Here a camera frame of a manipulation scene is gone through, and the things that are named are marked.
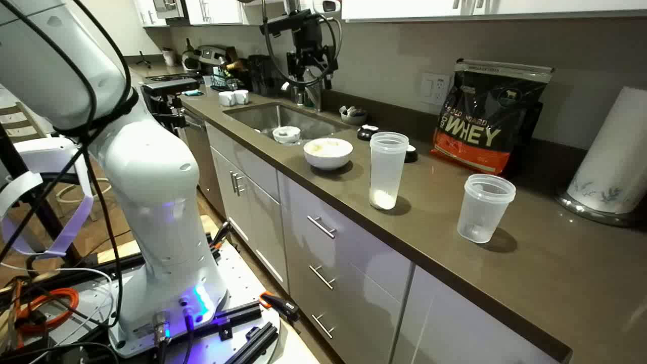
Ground chrome sink faucet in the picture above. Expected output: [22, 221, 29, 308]
[281, 78, 323, 110]

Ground white paper towel roll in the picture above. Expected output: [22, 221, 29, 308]
[563, 85, 647, 215]

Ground metal paper towel holder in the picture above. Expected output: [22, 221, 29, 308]
[555, 190, 647, 228]

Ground silver sink cabinet handles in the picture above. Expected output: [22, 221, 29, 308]
[228, 168, 248, 197]

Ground small white round container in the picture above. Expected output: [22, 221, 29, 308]
[270, 122, 302, 148]

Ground white perforated robot table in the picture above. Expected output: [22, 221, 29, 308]
[38, 213, 322, 364]

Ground black tripod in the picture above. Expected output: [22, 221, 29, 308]
[0, 122, 78, 266]

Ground silver drawer handle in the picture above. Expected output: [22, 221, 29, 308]
[307, 262, 338, 293]
[310, 311, 338, 341]
[304, 212, 339, 240]

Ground white ceramic bowl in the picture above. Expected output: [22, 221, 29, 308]
[301, 135, 356, 171]

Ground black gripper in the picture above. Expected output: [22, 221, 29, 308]
[287, 25, 339, 89]

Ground orange-handled black clamp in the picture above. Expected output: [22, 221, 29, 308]
[207, 220, 233, 258]
[258, 288, 302, 324]

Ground dark coffee maker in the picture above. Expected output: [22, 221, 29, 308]
[243, 52, 278, 96]

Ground stainless steel sink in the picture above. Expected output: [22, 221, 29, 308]
[222, 98, 353, 145]

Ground orange cable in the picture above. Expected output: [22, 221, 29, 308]
[14, 284, 81, 337]

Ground pale protein powder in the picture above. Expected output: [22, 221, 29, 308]
[310, 140, 348, 155]

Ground black metal rail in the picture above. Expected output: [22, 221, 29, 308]
[220, 319, 281, 364]

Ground clear shaker bottle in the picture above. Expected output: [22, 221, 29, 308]
[367, 129, 413, 213]

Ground clear plastic deli container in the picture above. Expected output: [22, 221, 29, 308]
[454, 171, 518, 246]

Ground black red whey bag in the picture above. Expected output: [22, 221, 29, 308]
[430, 57, 555, 175]

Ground white wall outlet plate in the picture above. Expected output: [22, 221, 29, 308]
[419, 71, 453, 106]

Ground white plastic chair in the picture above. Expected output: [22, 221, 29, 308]
[0, 133, 96, 258]

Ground white lower counter cabinets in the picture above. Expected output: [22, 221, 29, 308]
[204, 121, 562, 364]

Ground black stove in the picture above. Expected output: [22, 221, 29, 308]
[139, 71, 204, 130]

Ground grey dishwasher front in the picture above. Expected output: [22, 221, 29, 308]
[179, 113, 228, 217]

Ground white upper wall cabinets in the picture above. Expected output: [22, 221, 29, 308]
[133, 0, 647, 27]

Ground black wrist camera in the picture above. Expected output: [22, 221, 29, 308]
[261, 9, 304, 35]

